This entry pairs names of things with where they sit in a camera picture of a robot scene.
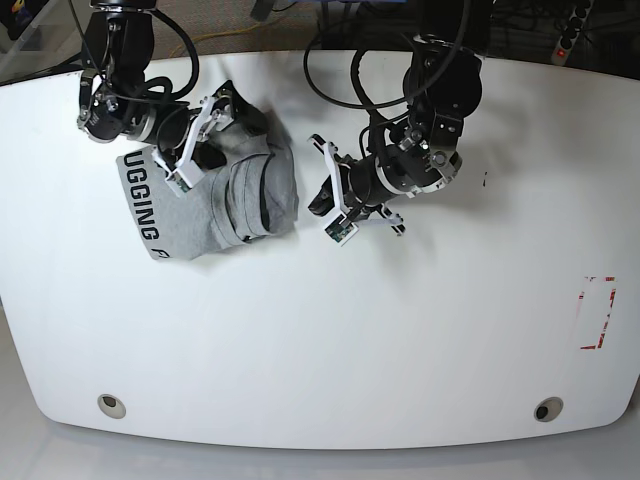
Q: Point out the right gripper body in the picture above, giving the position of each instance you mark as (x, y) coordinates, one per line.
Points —
(170, 128)

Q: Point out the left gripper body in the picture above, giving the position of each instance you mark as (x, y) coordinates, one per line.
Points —
(363, 185)

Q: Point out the grey T-shirt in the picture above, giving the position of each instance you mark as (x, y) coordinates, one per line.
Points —
(253, 196)

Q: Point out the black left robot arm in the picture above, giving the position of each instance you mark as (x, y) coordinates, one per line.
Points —
(416, 151)

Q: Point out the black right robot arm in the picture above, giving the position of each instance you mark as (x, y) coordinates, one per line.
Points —
(117, 99)

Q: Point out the power strip with red light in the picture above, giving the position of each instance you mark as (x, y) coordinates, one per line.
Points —
(571, 31)

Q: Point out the red tape rectangle marking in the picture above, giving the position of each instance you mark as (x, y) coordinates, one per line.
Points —
(593, 312)

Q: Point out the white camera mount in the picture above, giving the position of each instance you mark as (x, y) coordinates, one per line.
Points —
(183, 171)
(342, 223)

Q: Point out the left table cable grommet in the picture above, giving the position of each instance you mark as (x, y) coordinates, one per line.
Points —
(111, 406)

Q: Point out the table cable grommet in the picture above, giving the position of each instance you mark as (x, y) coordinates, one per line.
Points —
(111, 406)
(548, 409)

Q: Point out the right table cable grommet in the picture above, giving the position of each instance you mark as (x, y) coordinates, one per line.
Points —
(548, 409)

